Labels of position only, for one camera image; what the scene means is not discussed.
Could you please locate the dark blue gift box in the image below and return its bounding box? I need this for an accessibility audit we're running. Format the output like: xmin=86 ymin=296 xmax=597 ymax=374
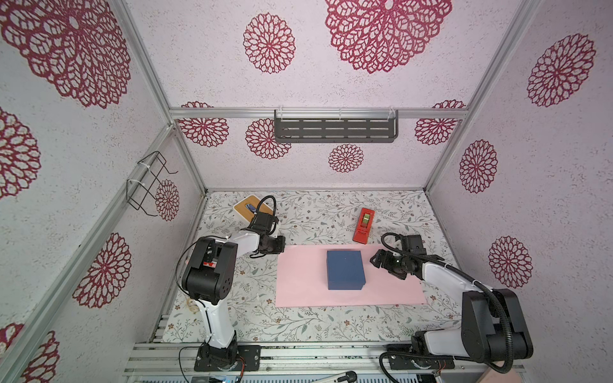
xmin=327 ymin=250 xmax=366 ymax=290

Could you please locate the pink wrapping paper sheet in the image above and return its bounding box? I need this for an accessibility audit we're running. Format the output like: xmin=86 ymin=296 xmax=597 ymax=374
xmin=276 ymin=244 xmax=426 ymax=308

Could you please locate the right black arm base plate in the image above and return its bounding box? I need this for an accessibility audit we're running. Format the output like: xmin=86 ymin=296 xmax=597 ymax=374
xmin=386 ymin=344 xmax=456 ymax=371

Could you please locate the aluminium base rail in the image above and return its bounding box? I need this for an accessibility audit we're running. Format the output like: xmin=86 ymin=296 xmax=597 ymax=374
xmin=121 ymin=339 xmax=528 ymax=383

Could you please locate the red tape dispenser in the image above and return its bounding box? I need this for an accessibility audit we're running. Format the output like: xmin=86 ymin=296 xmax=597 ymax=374
xmin=353 ymin=207 xmax=375 ymax=244

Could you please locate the grey slotted wall shelf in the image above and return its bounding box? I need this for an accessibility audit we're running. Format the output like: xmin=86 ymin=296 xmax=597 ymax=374
xmin=273 ymin=110 xmax=398 ymax=144

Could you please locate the black wire wall rack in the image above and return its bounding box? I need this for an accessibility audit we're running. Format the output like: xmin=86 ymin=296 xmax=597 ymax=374
xmin=125 ymin=151 xmax=178 ymax=217

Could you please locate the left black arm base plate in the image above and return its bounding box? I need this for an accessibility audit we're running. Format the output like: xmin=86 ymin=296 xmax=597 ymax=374
xmin=194 ymin=344 xmax=262 ymax=373

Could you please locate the black knob handle front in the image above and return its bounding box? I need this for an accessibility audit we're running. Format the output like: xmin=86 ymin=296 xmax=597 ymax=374
xmin=312 ymin=370 xmax=358 ymax=383

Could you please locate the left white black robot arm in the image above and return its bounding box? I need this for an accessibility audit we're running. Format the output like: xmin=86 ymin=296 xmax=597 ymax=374
xmin=180 ymin=212 xmax=285 ymax=350

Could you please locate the pink object bottom right corner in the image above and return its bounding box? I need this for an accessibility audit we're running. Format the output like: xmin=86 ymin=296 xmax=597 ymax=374
xmin=477 ymin=369 xmax=523 ymax=383

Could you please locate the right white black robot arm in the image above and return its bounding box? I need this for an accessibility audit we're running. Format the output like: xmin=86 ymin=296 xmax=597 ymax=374
xmin=370 ymin=232 xmax=534 ymax=377

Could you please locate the white box with wooden lid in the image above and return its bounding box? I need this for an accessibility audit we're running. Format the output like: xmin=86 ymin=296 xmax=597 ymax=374
xmin=233 ymin=195 xmax=260 ymax=223

